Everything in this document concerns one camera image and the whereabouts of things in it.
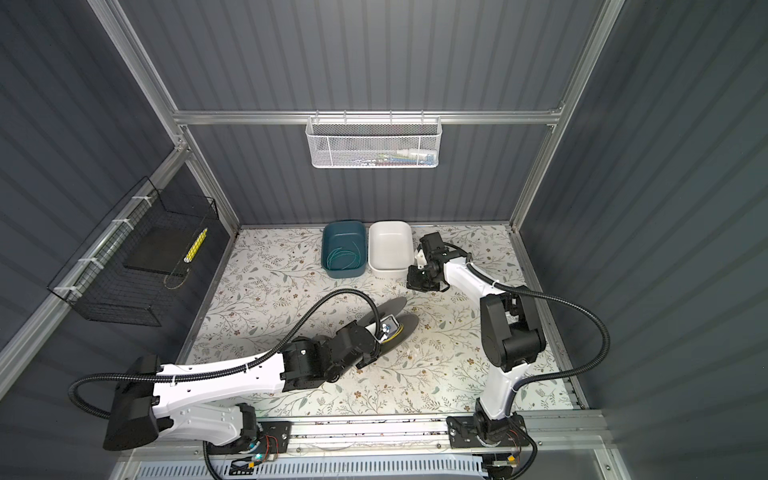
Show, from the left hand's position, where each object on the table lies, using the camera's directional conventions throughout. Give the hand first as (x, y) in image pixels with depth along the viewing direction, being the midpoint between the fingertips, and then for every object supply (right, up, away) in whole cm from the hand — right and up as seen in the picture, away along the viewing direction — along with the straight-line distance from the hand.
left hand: (375, 327), depth 74 cm
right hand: (+11, +9, +20) cm, 24 cm away
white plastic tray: (+4, +21, +38) cm, 43 cm away
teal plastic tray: (-13, +21, +34) cm, 42 cm away
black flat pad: (-54, +20, +1) cm, 58 cm away
